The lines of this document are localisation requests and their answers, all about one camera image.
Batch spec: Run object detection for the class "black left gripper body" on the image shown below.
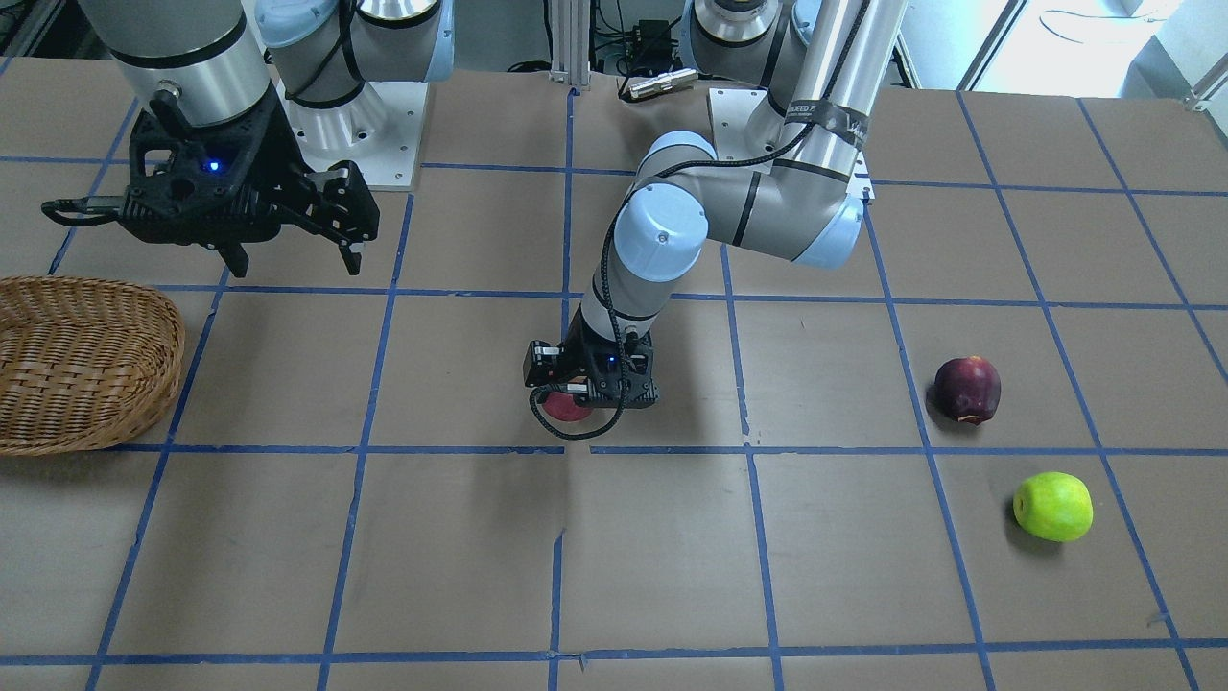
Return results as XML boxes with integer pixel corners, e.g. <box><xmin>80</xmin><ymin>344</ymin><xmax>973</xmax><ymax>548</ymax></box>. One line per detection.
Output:
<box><xmin>523</xmin><ymin>322</ymin><xmax>661</xmax><ymax>407</ymax></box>

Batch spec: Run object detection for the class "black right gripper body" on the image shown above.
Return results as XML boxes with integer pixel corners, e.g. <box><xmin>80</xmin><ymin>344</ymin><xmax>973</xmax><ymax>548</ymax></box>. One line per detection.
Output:
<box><xmin>42</xmin><ymin>92</ymin><xmax>379</xmax><ymax>252</ymax></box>

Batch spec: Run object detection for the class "dark red apple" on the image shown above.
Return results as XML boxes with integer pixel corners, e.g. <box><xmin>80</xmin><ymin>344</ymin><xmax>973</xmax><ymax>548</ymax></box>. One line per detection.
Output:
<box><xmin>933</xmin><ymin>355</ymin><xmax>1002</xmax><ymax>425</ymax></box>

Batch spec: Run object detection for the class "green apple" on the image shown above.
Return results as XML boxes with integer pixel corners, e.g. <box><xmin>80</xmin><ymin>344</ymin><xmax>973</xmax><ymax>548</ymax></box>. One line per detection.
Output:
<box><xmin>1012</xmin><ymin>471</ymin><xmax>1094</xmax><ymax>542</ymax></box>

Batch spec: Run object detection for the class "woven wicker basket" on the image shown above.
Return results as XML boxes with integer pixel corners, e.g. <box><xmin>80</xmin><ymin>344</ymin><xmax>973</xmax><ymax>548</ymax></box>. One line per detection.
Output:
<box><xmin>1</xmin><ymin>275</ymin><xmax>187</xmax><ymax>458</ymax></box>

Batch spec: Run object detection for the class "silver metal connector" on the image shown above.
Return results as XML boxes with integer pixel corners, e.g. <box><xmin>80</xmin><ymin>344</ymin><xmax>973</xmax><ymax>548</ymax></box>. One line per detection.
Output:
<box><xmin>626</xmin><ymin>68</ymin><xmax>700</xmax><ymax>104</ymax></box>

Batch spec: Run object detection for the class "black electronics box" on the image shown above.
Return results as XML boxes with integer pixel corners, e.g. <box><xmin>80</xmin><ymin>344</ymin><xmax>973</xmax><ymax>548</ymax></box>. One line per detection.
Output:
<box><xmin>628</xmin><ymin>18</ymin><xmax>674</xmax><ymax>74</ymax></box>

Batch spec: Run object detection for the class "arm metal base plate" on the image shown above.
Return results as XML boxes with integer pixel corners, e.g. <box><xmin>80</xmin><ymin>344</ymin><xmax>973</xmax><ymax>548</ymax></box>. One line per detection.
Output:
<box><xmin>707</xmin><ymin>86</ymin><xmax>876</xmax><ymax>203</ymax></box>
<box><xmin>284</xmin><ymin>82</ymin><xmax>431</xmax><ymax>191</ymax></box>

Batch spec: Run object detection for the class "aluminium frame post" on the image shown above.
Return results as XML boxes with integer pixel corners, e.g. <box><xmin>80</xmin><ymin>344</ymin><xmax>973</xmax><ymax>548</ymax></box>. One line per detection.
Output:
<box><xmin>548</xmin><ymin>0</ymin><xmax>592</xmax><ymax>93</ymax></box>

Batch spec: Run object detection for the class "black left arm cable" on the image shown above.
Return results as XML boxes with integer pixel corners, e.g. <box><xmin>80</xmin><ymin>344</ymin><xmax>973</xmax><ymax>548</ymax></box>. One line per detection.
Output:
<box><xmin>529</xmin><ymin>0</ymin><xmax>874</xmax><ymax>441</ymax></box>

